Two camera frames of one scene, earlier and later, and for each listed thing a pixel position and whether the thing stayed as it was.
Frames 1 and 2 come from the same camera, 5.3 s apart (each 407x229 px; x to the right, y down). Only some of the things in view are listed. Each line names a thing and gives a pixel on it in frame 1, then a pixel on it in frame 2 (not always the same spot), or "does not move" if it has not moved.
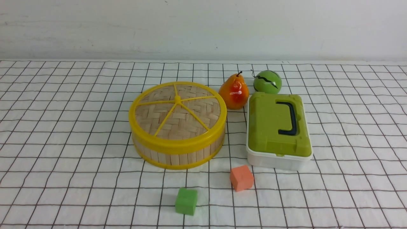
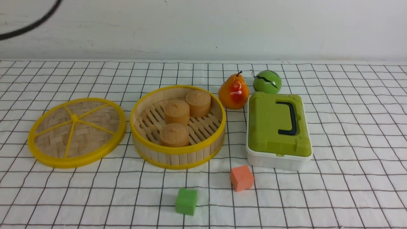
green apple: x=267 y=81 does not move
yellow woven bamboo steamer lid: x=177 y=117 -> x=76 y=133
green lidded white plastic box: x=278 y=137 does not move
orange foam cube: x=241 y=177 does not move
